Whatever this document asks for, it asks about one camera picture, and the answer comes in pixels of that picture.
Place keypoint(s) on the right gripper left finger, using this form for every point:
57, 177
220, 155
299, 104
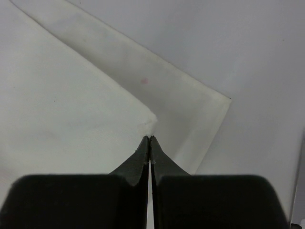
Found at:
117, 200

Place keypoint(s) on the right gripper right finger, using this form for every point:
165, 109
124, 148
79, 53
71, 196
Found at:
184, 201

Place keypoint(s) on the white cloth napkin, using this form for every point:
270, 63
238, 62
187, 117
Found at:
77, 97

